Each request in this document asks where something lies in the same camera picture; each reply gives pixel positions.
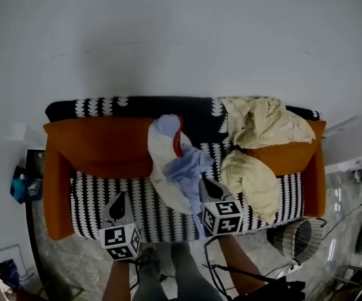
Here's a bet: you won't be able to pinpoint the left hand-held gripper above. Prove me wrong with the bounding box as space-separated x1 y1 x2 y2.
98 192 142 261

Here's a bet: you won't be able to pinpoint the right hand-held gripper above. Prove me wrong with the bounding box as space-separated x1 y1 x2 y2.
198 177 244 236

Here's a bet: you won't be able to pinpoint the cream garment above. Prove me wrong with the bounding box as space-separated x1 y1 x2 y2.
220 96 316 150
220 149 282 224

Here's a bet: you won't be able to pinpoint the woven grey white laundry basket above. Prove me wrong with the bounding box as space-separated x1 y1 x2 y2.
265 217 326 265

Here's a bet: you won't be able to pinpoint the person's left forearm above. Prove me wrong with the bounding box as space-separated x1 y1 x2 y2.
101 258 137 301

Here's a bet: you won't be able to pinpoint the person's right forearm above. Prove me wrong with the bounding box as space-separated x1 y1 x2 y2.
216 234 266 296

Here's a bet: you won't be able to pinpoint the black white patterned sofa cover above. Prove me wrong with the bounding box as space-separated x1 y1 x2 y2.
45 96 323 241

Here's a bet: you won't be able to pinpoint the orange sofa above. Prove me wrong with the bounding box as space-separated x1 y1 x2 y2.
42 96 327 241

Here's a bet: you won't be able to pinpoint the person's grey trousers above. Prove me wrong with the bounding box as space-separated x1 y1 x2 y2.
130 242 224 301

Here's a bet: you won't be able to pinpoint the teal bottle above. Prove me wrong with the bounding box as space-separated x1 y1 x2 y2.
13 173 28 200

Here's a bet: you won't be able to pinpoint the folded dark umbrella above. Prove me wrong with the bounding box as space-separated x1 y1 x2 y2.
0 258 21 291

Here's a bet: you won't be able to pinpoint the white water dispenser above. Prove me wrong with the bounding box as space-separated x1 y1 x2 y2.
320 113 362 175

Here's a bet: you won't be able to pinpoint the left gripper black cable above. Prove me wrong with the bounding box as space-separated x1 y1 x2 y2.
130 254 152 291

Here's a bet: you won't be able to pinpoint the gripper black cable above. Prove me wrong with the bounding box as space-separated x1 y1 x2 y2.
130 254 152 291
203 235 232 299

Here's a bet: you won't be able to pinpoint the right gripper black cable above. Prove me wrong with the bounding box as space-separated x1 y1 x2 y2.
203 235 232 299

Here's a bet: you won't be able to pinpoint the long black floor cable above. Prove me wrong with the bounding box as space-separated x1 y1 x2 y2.
321 199 362 241

